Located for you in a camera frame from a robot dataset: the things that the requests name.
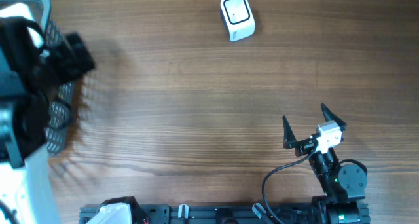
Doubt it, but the white barcode scanner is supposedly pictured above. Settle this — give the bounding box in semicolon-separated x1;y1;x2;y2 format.
220;0;255;42

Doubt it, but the grey plastic shopping basket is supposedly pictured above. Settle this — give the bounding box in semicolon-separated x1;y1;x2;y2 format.
1;0;74;156

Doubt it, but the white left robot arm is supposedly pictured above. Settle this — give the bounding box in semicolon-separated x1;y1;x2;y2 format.
1;3;94;223

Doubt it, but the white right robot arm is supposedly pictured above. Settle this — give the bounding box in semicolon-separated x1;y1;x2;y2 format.
282;104;371;224

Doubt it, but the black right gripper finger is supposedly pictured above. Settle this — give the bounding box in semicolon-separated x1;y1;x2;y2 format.
282;115;297;149
321;103;347;132

